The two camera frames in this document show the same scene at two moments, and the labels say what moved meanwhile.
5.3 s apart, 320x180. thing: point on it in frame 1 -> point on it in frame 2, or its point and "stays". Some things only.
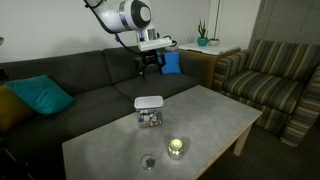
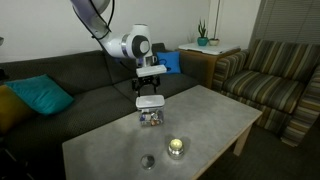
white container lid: [143, 102] stays
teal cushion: [42, 93] stays
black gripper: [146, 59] -> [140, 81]
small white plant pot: [214, 41] stays
